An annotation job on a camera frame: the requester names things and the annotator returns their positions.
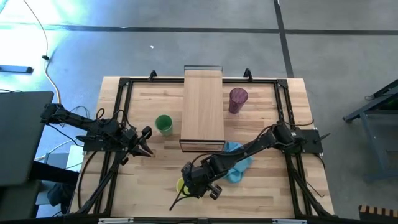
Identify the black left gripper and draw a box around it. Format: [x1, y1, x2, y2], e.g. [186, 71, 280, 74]
[119, 126, 155, 166]

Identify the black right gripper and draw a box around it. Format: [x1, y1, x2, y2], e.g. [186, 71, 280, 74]
[169, 161, 223, 212]

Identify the yellow mug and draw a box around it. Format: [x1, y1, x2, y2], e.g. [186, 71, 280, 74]
[176, 176, 191, 197]

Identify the green plastic cup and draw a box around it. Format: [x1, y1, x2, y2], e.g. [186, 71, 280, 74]
[154, 114, 174, 137]

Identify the purple transparent tumbler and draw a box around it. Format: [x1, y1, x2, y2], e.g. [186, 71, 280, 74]
[228, 87, 249, 114]

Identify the blue cloth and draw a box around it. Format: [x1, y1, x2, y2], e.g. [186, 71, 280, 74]
[222, 141, 254, 184]

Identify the white box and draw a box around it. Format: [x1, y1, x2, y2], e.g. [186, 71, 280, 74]
[43, 144, 85, 170]

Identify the dark cloth bundle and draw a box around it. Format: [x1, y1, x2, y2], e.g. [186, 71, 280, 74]
[46, 182, 74, 208]

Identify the grey desk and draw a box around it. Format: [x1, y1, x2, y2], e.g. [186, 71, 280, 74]
[0, 91, 55, 187]

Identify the black flat bar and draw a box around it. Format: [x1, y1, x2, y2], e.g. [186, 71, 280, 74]
[0, 64, 34, 75]

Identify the black floor tape strip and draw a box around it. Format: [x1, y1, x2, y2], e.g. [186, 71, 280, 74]
[273, 0, 295, 78]

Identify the blue-grey metal cart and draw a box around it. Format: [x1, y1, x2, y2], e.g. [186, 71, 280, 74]
[343, 79, 398, 183]

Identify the orange black striped block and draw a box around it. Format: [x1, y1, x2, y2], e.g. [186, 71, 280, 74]
[358, 204, 398, 222]

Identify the white bracket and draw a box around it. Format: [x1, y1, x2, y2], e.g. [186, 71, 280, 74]
[98, 217, 134, 224]
[272, 218, 308, 224]

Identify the wooden shelf with black frame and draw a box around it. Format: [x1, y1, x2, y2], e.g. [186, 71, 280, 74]
[179, 64, 226, 153]

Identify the white floor cable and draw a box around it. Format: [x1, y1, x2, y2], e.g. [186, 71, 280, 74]
[23, 0, 62, 103]

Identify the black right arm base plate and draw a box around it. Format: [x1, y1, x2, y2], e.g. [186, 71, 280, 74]
[281, 129, 324, 155]

